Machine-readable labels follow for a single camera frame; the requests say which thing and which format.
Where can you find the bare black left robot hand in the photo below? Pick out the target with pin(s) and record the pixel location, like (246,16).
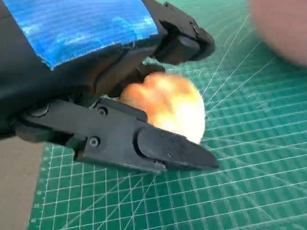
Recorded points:
(72,83)

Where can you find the round toy bread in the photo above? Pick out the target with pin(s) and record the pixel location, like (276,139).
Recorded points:
(172,107)

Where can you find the pink bowl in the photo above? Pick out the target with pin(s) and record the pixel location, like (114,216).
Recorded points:
(283,28)

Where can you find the green cutting mat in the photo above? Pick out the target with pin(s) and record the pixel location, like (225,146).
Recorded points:
(239,167)

